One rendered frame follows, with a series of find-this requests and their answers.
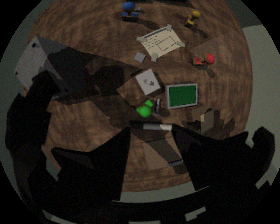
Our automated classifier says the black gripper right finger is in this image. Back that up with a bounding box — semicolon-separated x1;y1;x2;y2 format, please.
172;124;249;190

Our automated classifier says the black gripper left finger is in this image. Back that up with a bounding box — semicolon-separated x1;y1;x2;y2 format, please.
51;127;131;201

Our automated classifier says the cream inspection card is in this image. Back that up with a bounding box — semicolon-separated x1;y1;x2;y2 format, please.
137;24;185;63

